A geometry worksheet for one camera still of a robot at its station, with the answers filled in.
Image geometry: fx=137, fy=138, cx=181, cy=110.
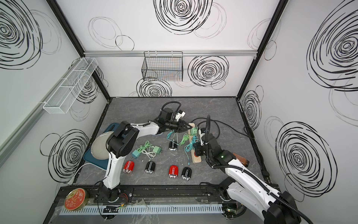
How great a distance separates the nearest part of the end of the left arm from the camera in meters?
0.81

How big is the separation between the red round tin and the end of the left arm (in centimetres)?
55

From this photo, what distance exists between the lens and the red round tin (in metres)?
0.69

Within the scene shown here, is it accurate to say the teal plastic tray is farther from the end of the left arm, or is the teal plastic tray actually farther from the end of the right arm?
the end of the right arm

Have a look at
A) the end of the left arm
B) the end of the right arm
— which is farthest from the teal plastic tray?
the end of the right arm
